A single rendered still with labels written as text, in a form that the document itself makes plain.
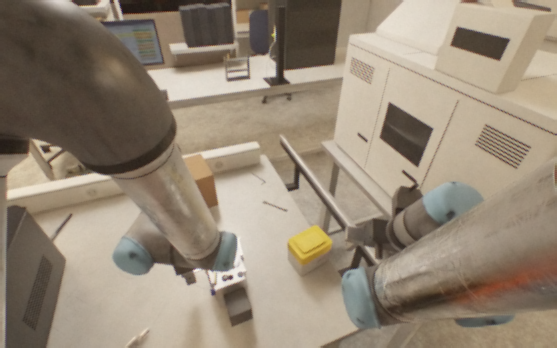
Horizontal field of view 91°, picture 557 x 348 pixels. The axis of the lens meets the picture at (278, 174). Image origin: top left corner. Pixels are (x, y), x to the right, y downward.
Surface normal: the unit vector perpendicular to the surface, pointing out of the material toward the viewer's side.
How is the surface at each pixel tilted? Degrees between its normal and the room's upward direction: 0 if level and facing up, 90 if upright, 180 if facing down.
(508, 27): 90
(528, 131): 90
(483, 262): 92
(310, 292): 0
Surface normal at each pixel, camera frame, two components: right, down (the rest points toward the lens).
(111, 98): 0.74, 0.23
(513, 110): -0.93, 0.22
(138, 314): 0.00, -0.78
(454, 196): 0.07, -0.45
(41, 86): 0.42, 0.39
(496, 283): -0.79, 0.50
